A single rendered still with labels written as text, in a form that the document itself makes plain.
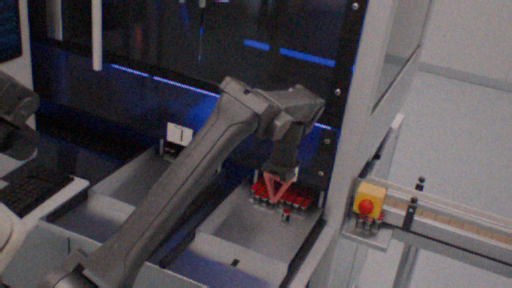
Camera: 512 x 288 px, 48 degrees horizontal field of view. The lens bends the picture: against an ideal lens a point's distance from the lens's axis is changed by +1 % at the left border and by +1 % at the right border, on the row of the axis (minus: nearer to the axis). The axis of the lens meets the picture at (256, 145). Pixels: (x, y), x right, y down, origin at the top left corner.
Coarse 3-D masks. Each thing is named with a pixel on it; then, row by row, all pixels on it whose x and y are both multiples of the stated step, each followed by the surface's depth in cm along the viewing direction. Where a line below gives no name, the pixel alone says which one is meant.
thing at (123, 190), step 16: (144, 160) 181; (160, 160) 183; (112, 176) 166; (128, 176) 172; (144, 176) 173; (160, 176) 174; (224, 176) 178; (96, 192) 156; (112, 192) 163; (128, 192) 164; (144, 192) 165; (112, 208) 156; (128, 208) 153
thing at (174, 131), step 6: (168, 126) 170; (174, 126) 169; (180, 126) 168; (168, 132) 171; (174, 132) 170; (180, 132) 169; (186, 132) 168; (168, 138) 172; (174, 138) 171; (180, 138) 170; (186, 138) 169; (180, 144) 171; (186, 144) 170
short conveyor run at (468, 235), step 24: (408, 192) 168; (384, 216) 165; (408, 216) 160; (432, 216) 163; (456, 216) 158; (480, 216) 162; (408, 240) 164; (432, 240) 161; (456, 240) 158; (480, 240) 155; (504, 240) 157; (480, 264) 158; (504, 264) 155
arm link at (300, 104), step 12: (264, 96) 93; (276, 96) 97; (288, 96) 104; (300, 96) 112; (312, 96) 121; (288, 108) 100; (300, 108) 110; (312, 108) 119; (276, 120) 87; (288, 120) 90; (300, 120) 118; (276, 132) 87
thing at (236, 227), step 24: (240, 192) 170; (216, 216) 157; (240, 216) 160; (264, 216) 161; (312, 216) 164; (216, 240) 145; (240, 240) 150; (264, 240) 151; (288, 240) 153; (264, 264) 141; (288, 264) 139
